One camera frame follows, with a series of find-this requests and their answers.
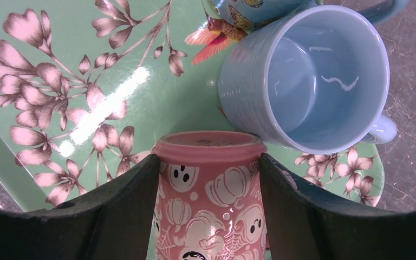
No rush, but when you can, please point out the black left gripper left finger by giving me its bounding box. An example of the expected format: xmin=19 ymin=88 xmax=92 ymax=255
xmin=0 ymin=154 xmax=159 ymax=259

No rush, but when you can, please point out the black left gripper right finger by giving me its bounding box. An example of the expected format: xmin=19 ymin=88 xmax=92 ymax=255
xmin=259 ymin=153 xmax=416 ymax=259

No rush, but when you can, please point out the pink mug maroon inside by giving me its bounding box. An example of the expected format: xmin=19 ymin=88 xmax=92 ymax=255
xmin=152 ymin=131 xmax=267 ymax=259

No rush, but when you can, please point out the small cup orange inside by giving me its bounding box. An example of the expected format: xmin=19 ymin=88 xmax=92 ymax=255
xmin=208 ymin=0 xmax=408 ymax=31

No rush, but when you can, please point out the green floral tray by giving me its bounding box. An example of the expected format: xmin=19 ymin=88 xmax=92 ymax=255
xmin=0 ymin=0 xmax=386 ymax=260

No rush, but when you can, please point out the light blue mug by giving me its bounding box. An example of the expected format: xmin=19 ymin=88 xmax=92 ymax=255
xmin=218 ymin=5 xmax=397 ymax=154

